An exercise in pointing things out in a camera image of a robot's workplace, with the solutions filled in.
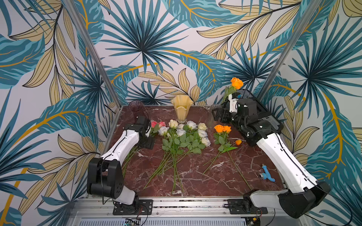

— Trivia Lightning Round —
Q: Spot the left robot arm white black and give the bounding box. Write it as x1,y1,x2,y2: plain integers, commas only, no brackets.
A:
87,116,154,205

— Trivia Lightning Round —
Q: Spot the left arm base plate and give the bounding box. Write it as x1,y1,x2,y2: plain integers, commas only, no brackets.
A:
113,199,153,216

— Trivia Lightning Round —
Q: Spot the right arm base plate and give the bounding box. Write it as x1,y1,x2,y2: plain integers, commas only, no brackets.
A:
223,199,268,215

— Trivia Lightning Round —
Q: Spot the clear glass vase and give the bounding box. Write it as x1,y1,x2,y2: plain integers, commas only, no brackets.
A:
206,104,220,129

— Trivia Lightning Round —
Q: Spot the cream yellow fluted vase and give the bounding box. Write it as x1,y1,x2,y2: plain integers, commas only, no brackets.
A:
171,95,194,122

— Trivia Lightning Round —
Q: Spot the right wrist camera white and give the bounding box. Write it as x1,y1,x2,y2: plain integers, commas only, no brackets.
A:
228,94,238,113

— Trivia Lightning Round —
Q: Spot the pink rose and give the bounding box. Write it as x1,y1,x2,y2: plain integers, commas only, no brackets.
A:
158,121,166,128
122,120,159,177

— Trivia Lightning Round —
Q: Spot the white rose bunch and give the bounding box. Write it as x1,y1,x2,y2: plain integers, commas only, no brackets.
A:
154,119,210,192

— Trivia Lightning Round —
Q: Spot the aluminium front rail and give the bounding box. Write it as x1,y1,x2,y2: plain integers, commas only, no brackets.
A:
67,196,312,226

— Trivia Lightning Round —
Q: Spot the orange rose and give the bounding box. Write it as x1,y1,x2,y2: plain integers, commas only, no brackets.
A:
203,124,237,174
222,126,252,190
222,77,244,103

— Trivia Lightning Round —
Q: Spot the blue plastic tool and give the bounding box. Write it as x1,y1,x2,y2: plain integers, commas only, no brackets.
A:
259,164,275,182

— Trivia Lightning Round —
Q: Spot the black plastic toolbox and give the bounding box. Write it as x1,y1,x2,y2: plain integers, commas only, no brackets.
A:
222,89,283,146

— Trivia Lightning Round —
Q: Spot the dark purple glass vase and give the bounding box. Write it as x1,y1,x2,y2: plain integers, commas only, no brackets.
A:
128,100,148,121

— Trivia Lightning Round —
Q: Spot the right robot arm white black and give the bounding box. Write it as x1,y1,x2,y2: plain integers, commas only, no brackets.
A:
211,97,331,218

